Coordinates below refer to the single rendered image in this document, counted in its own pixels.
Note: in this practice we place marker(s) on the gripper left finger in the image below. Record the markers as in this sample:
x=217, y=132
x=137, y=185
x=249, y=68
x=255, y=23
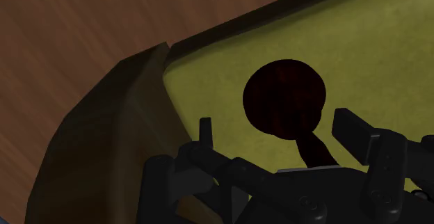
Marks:
x=203, y=159

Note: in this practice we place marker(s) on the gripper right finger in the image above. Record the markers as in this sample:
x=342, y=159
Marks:
x=383, y=155

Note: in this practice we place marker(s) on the dark red round-headed spoon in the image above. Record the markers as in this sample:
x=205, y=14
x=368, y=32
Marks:
x=284, y=98

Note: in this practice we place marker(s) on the yellow-green cushioned sofa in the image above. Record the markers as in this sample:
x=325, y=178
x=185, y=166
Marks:
x=359, y=47

